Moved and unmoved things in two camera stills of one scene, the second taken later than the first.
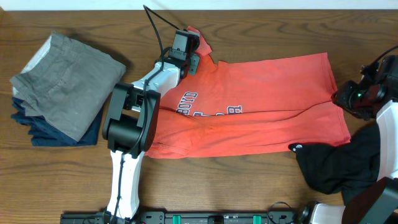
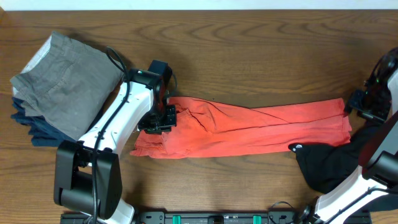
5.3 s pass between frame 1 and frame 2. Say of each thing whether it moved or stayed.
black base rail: stayed
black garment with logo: stayed
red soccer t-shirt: moved
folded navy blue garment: stayed
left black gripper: moved
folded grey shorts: stayed
